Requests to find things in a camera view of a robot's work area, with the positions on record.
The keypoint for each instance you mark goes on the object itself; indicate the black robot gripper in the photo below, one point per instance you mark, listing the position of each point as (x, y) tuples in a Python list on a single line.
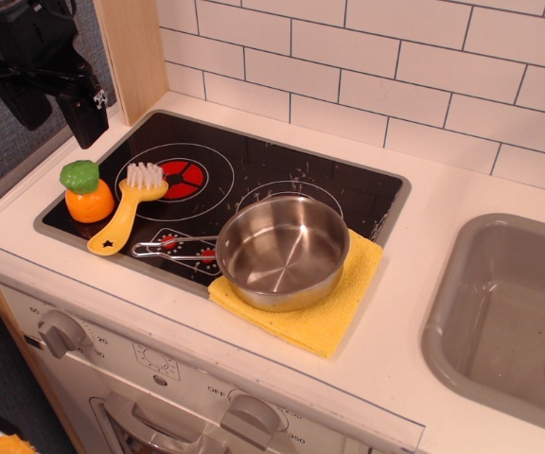
[(38, 57)]

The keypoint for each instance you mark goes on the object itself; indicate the silver steel pot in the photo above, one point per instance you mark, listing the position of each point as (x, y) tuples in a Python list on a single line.
[(282, 254)]

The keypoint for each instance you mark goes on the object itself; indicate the orange toy carrot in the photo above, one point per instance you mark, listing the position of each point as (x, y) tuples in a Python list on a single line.
[(88, 198)]

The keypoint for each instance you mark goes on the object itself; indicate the yellow dish brush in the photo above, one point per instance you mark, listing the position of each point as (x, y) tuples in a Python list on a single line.
[(143, 183)]

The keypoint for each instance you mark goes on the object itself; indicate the grey left oven knob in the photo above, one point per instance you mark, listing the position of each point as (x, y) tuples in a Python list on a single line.
[(60, 333)]

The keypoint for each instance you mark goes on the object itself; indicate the grey oven knob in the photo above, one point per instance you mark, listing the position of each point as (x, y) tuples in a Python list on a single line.
[(251, 420), (60, 333)]

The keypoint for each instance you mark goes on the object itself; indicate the yellow folded cloth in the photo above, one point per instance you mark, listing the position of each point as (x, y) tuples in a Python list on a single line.
[(318, 329)]

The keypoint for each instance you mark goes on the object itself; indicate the orange object bottom left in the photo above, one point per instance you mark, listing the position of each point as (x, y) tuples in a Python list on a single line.
[(13, 444)]

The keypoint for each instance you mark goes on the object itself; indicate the grey right oven knob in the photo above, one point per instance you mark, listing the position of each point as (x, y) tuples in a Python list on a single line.
[(251, 420)]

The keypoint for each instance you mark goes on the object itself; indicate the grey sink basin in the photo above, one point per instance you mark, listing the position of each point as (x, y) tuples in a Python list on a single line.
[(485, 335)]

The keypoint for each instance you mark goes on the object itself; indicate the wooden side post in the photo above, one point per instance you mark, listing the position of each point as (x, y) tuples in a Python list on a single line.
[(131, 36)]

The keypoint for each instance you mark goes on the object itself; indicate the silver oven door handle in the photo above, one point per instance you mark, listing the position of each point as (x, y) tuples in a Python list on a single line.
[(169, 430)]

